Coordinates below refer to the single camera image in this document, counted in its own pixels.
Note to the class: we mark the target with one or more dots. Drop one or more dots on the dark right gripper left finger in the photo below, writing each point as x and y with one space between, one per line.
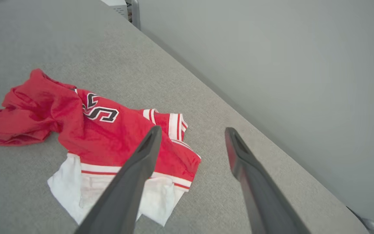
122 195

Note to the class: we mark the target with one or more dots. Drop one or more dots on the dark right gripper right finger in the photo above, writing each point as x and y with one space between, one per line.
265 201

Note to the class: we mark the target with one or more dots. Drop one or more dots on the red basketball jersey white trim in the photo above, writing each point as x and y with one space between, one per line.
102 139

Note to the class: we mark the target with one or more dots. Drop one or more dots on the grey fabric sofa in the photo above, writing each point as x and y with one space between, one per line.
44 39

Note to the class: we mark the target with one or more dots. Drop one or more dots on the white metal equipment box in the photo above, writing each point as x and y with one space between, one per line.
118 11

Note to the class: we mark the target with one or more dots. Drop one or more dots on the grey metal partition post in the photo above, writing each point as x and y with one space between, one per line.
135 13

